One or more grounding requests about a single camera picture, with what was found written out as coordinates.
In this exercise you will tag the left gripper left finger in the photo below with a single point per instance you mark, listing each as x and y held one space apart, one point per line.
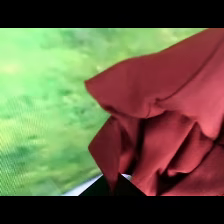
97 188

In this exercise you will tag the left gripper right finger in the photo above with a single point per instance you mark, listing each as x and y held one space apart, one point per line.
127 187

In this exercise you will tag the red T-shirt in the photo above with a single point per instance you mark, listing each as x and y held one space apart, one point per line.
166 100

